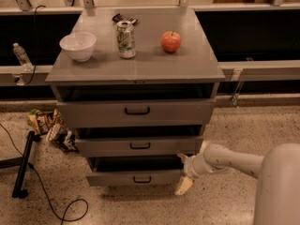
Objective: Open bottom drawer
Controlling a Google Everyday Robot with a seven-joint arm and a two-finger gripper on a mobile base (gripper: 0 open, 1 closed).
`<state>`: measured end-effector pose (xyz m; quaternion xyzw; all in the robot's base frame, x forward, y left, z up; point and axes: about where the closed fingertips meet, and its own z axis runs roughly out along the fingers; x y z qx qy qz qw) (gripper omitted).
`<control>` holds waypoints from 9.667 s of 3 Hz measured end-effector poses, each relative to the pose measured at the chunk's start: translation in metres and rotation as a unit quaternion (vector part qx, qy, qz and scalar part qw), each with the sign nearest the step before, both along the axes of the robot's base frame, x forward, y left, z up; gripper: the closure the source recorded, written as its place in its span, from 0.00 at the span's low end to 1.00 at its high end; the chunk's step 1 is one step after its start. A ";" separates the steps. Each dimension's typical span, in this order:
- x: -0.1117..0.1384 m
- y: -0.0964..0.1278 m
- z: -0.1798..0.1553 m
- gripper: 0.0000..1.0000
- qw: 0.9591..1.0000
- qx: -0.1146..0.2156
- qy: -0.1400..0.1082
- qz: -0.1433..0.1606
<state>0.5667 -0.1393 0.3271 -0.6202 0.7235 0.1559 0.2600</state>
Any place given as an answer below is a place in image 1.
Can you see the white bowl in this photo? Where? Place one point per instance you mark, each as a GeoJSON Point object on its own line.
{"type": "Point", "coordinates": [79, 46]}

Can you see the metal clamp bracket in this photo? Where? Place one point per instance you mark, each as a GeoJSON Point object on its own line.
{"type": "Point", "coordinates": [237, 88]}

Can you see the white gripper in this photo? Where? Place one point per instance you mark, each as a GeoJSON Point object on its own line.
{"type": "Point", "coordinates": [189, 167]}

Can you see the grey bottom drawer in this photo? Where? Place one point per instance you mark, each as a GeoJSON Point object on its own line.
{"type": "Point", "coordinates": [134, 171]}

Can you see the green soda can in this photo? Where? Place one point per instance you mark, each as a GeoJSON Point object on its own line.
{"type": "Point", "coordinates": [125, 39]}

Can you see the red apple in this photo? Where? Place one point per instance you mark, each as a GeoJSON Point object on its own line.
{"type": "Point", "coordinates": [170, 41]}

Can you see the black remote control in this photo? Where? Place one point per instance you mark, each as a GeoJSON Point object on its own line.
{"type": "Point", "coordinates": [119, 17]}

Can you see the grey middle drawer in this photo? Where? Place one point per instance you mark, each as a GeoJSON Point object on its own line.
{"type": "Point", "coordinates": [151, 146]}

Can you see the checkered snack bag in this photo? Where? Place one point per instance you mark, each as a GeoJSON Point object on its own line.
{"type": "Point", "coordinates": [62, 138]}

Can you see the grey top drawer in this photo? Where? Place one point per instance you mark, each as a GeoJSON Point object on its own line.
{"type": "Point", "coordinates": [139, 113]}

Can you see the brown snack bag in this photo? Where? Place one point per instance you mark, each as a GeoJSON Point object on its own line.
{"type": "Point", "coordinates": [45, 122]}

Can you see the black stand leg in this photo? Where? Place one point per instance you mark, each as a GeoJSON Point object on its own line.
{"type": "Point", "coordinates": [21, 162]}

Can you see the grey drawer cabinet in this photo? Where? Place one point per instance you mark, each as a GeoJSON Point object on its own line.
{"type": "Point", "coordinates": [192, 72]}

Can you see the grey drawer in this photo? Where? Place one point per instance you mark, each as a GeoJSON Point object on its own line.
{"type": "Point", "coordinates": [139, 113]}
{"type": "Point", "coordinates": [134, 171]}
{"type": "Point", "coordinates": [151, 146]}

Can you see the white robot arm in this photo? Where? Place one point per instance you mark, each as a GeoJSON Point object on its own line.
{"type": "Point", "coordinates": [277, 200]}

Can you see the clear plastic water bottle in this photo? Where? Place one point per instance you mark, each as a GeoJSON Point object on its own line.
{"type": "Point", "coordinates": [22, 57]}

